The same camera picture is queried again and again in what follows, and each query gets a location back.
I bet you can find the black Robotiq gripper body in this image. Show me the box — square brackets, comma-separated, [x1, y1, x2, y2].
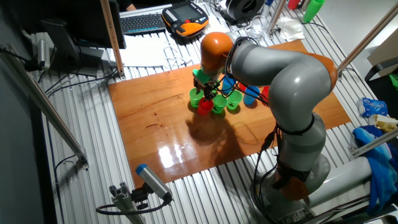
[193, 77, 219, 95]

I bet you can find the stack of green cups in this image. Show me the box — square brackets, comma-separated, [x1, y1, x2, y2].
[303, 0, 326, 24]

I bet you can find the plain green plastic cup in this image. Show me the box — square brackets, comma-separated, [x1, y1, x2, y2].
[188, 88, 205, 109]

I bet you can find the red plastic cup with print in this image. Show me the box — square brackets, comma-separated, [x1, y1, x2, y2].
[197, 97, 215, 116]

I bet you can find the blue plastic cup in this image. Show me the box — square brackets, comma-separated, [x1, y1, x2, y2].
[243, 85, 261, 106]
[221, 75, 237, 96]

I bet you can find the orange and black teach pendant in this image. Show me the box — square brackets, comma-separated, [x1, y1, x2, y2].
[161, 1, 210, 38]

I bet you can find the white paper sheet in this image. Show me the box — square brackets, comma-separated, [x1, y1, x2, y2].
[119, 33, 175, 68]

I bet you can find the clear glass beaker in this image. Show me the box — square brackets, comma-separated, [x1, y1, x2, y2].
[247, 15, 269, 40]

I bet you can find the black round spool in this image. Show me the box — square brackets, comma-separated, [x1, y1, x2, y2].
[225, 0, 266, 22]

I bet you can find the black computer keyboard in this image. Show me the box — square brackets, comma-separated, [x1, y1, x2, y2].
[119, 12, 167, 35]

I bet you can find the white crumpled cloth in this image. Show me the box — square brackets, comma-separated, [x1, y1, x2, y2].
[275, 16, 306, 43]

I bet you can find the black computer monitor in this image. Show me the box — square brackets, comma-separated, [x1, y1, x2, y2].
[70, 0, 127, 50]

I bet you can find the short aluminium profile stand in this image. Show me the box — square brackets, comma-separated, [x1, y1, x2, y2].
[108, 182, 147, 224]

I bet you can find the grey monitor stand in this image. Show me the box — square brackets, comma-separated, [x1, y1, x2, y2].
[40, 18, 105, 78]

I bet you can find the blue tissue pack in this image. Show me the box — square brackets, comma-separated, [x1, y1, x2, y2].
[356, 97, 389, 118]

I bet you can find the black chair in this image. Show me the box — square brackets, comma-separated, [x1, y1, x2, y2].
[365, 55, 398, 110]

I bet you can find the yellow white snack bag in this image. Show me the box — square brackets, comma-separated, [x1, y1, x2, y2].
[368, 113, 398, 133]

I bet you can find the blue cloth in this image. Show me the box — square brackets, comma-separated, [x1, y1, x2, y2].
[353, 124, 398, 215]

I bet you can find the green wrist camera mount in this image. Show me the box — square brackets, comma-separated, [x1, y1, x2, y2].
[192, 68, 212, 85]

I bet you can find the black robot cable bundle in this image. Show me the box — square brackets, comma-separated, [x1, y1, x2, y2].
[223, 36, 292, 224]

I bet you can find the silver frame post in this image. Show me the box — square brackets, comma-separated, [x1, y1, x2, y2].
[267, 0, 287, 35]

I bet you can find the silver camera with blue end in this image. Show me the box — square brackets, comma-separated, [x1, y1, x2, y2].
[135, 163, 174, 203]

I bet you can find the copper coloured frame post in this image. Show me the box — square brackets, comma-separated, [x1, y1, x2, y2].
[99, 0, 126, 79]

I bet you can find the black camera ball mount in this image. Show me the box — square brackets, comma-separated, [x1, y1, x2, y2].
[130, 183, 150, 211]

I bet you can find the black camera cable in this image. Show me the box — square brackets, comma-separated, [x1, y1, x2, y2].
[95, 198, 172, 216]

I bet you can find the long aluminium frame rail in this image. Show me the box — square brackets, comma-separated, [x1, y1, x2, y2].
[0, 43, 90, 170]

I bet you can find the aluminium frame post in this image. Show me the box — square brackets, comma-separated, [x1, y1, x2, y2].
[337, 2, 398, 75]

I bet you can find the silver cylindrical camera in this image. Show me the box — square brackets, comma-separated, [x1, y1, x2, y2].
[36, 39, 51, 72]

